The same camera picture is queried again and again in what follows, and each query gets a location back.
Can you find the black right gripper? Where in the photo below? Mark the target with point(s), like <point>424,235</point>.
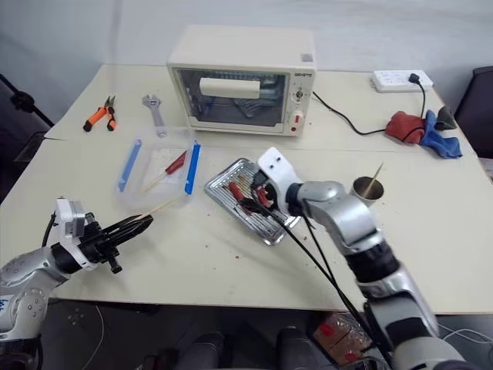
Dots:
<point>261,181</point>

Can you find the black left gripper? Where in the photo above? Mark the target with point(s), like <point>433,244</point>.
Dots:
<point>98,244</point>

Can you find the bare wooden skewer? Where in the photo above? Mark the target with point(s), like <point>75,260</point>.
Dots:
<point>161,207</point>

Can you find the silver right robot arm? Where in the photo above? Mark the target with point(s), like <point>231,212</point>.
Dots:
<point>346,219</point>

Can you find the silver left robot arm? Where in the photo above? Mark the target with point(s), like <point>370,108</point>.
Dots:
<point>27,270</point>

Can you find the dark charred sausage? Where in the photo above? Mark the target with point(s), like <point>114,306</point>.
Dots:
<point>246,208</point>

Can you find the ribbed metal tray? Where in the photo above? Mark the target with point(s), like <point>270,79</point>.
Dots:
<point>227,208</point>

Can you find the wooden skewer through sausage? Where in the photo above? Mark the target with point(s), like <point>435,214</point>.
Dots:
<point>154,181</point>

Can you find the red skewered sausage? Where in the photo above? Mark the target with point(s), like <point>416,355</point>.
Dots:
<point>176,162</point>

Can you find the red sausage on skewer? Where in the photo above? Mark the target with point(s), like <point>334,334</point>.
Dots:
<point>167,156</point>

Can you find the metal cup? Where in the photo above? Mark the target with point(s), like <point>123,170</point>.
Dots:
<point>362,196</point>

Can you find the wooden skewer in cup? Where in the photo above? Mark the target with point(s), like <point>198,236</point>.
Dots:
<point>374,181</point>

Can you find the clear plastic container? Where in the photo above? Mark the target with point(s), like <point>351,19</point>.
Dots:
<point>135,196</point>

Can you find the blue container latch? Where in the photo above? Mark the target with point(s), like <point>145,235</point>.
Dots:
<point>130,163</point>
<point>193,167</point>

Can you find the silver adjustable wrench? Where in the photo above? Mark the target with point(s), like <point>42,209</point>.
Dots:
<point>155,112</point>

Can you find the dark rounded shape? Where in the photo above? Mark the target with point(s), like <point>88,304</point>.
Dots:
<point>294,348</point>

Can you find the clear box with red packs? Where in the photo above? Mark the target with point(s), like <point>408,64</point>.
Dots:
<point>339,335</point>

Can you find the red cloth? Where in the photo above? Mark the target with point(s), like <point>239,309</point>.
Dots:
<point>402,125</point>

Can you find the cream toaster oven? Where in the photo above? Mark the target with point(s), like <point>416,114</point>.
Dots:
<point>246,46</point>

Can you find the black stand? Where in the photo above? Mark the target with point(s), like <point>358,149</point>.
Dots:
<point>19,104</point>

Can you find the white power strip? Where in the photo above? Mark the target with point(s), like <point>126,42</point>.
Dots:
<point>389,81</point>

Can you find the blue cloth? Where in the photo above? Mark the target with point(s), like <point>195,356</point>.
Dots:
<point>443,142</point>

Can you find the grey cloth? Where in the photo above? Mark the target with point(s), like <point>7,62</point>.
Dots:
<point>446,115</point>

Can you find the black chair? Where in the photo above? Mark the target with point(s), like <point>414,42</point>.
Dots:
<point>477,104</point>

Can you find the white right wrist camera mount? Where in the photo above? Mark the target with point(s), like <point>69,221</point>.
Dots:
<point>281,169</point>

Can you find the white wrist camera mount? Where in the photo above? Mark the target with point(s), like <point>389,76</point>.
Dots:
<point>281,169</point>
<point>71,219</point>

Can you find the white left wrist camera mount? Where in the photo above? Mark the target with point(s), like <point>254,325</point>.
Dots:
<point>71,219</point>

